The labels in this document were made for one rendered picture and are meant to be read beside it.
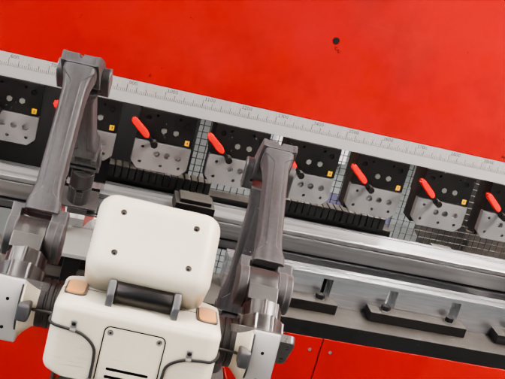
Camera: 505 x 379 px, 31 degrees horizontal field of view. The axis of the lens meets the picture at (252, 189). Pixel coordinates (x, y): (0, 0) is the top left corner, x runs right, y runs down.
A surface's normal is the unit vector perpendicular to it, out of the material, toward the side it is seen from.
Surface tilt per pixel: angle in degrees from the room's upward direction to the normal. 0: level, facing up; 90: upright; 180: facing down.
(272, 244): 29
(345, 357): 90
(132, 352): 82
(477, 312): 90
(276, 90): 90
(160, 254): 47
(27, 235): 37
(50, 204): 52
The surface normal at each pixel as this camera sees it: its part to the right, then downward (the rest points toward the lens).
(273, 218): 0.25, -0.65
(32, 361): 0.13, 0.33
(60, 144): 0.14, -0.32
